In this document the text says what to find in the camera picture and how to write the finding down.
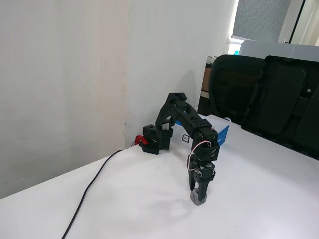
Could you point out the black mesh office chair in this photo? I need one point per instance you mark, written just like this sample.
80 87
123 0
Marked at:
231 84

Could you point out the white and blue box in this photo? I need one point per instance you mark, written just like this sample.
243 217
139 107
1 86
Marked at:
221 132

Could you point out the white plastic storage bin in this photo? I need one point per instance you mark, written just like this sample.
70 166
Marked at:
274 49

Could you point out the gray cube block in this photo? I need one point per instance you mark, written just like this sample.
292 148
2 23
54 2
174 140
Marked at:
195 198

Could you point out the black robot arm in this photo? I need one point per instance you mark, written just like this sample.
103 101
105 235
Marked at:
192 123

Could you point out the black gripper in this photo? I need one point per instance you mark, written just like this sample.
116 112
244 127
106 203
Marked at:
204 179

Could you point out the black molded plastic case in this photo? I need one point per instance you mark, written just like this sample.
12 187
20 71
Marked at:
286 99

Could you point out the brown cardboard box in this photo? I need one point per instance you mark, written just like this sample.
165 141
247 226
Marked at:
206 79

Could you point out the small white round object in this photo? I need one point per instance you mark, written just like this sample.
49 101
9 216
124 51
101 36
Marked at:
227 119

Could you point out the small teal object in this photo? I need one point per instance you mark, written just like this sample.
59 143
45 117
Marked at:
236 52

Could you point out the black window frame bar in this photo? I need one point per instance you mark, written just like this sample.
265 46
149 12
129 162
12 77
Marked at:
296 20

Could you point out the red and black table clamp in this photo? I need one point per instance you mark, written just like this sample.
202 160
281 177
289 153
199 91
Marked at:
139 139

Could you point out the gray window blind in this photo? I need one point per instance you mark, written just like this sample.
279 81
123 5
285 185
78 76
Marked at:
259 17

